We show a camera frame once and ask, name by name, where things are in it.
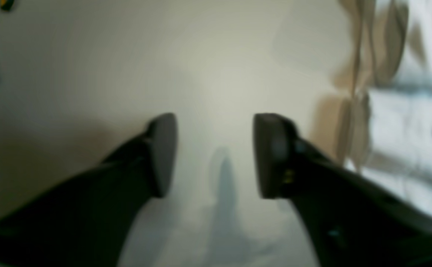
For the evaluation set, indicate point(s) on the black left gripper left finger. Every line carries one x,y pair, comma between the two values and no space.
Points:
84,221

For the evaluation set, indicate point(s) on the white T-shirt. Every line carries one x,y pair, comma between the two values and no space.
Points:
386,133

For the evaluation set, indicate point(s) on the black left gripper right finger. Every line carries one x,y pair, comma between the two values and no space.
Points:
351,221

